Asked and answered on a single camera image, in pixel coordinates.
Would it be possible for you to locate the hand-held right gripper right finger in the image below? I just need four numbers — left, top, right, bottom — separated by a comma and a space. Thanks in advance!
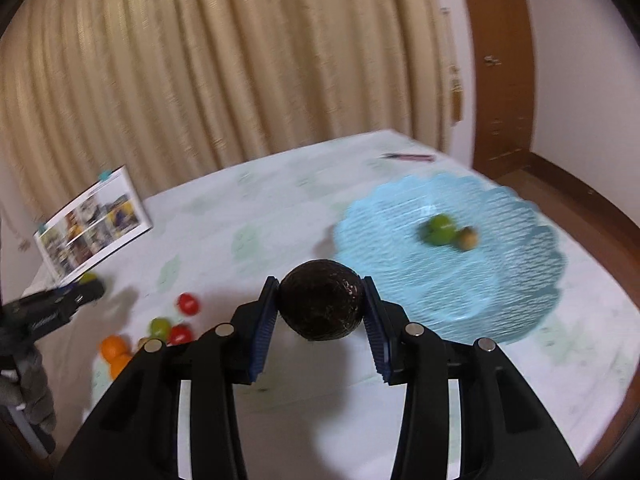
362, 276, 583, 480

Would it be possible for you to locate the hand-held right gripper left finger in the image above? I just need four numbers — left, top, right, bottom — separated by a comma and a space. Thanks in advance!
55, 276, 279, 480

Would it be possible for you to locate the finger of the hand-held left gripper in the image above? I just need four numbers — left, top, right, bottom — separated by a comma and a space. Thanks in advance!
62, 280, 107, 312

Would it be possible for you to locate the orange mandarin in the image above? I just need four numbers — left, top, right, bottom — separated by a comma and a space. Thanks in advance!
109, 354, 133, 380
100, 335, 128, 362

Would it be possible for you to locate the dark avocado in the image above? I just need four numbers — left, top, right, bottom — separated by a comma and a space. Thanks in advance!
277, 258, 363, 343

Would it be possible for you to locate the light blue lattice fruit basket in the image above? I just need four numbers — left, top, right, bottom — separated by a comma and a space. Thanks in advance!
332, 172, 568, 346

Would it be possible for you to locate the photo desk calendar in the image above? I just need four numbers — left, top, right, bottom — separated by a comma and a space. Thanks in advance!
34, 166, 153, 281

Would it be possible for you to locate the pink pen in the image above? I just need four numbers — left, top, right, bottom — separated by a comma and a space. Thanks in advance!
380, 152, 436, 163

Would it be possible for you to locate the beige pleated curtain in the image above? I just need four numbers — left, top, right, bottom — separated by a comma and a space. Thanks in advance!
0, 0, 466, 221

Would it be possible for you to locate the brown wooden door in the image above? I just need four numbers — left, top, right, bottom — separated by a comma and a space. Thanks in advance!
457, 0, 536, 176

